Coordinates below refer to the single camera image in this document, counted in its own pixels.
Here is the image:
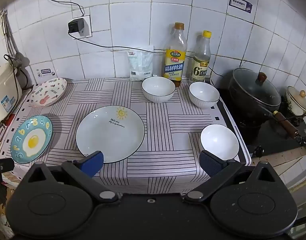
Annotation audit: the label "white ribbed bowl front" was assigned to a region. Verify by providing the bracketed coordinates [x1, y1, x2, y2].
[200, 124, 239, 160]

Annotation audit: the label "white ribbed bowl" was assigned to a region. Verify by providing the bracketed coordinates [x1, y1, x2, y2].
[200, 124, 239, 160]
[189, 82, 220, 109]
[142, 76, 176, 103]

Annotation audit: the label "blue fried egg plate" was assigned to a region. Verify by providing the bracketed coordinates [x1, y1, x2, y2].
[11, 115, 53, 164]

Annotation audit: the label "white plate with sun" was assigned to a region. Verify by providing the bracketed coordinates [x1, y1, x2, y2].
[76, 105, 145, 164]

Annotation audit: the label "rabbit carrot pattern plate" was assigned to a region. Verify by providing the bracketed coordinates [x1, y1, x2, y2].
[30, 77, 67, 107]

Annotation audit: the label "black gas stove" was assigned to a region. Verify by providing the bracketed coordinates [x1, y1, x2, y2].
[219, 77, 306, 157]

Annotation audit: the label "striped white tablecloth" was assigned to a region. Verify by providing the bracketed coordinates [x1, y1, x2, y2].
[0, 78, 239, 194]

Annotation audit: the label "white rice cooker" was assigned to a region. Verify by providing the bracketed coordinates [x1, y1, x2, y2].
[0, 63, 22, 122]

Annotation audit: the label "black wok with glass lid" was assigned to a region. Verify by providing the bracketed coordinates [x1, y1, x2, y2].
[228, 68, 299, 139]

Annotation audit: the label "small enamel pot with lid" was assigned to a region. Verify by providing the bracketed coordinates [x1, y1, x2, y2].
[286, 86, 306, 116]

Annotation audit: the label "hanging metal ladles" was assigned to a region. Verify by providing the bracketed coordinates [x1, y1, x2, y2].
[0, 9, 29, 68]

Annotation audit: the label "vinegar bottle yellow cap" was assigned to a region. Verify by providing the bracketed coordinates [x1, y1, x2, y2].
[190, 30, 212, 82]

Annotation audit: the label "cooking wine bottle yellow label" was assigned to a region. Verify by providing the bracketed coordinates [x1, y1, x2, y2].
[163, 22, 187, 87]

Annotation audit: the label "white salt bag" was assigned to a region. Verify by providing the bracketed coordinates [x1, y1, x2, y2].
[127, 46, 154, 81]

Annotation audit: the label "black power adapter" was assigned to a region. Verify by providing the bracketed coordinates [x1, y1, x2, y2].
[68, 18, 85, 34]

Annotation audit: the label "wall warning sticker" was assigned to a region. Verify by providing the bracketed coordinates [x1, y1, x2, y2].
[37, 68, 55, 77]

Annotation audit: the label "rice cooker black cord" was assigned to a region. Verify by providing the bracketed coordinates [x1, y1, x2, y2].
[3, 54, 29, 91]

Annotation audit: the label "black power cable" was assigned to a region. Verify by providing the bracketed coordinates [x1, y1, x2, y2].
[36, 0, 226, 78]

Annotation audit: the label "blue wall sticker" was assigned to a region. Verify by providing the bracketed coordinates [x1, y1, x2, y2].
[229, 0, 253, 13]

